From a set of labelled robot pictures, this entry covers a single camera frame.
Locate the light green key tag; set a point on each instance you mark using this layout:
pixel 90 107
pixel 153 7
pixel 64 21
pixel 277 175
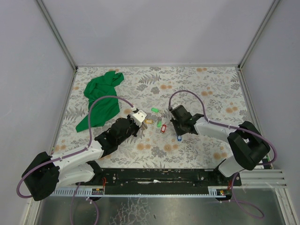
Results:
pixel 155 110

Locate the red key tag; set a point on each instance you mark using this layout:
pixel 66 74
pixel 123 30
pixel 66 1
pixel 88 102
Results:
pixel 163 129

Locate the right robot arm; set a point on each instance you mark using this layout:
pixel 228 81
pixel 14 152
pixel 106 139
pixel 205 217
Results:
pixel 247 147

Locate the floral table mat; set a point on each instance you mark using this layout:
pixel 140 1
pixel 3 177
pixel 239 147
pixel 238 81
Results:
pixel 215 91

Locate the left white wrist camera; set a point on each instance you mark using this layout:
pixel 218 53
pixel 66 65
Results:
pixel 139 116

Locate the blue key tag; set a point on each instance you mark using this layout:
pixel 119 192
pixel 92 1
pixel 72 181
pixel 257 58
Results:
pixel 179 138

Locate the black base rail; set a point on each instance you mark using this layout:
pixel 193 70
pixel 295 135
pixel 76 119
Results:
pixel 134 188

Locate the green cloth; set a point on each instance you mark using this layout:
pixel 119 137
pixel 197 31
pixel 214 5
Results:
pixel 98 92

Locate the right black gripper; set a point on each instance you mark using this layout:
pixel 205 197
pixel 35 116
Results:
pixel 176 126

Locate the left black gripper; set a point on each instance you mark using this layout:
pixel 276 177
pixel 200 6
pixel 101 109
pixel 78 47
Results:
pixel 136 125

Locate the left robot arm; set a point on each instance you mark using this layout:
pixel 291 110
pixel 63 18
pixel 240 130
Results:
pixel 49 172

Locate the aluminium frame rail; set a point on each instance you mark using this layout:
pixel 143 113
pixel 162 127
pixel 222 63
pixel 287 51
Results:
pixel 279 180

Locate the yellow key tag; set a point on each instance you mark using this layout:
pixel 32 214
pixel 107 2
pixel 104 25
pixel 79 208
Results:
pixel 149 121

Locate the dark green key tag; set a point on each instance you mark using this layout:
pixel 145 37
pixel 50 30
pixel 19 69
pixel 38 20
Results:
pixel 159 122

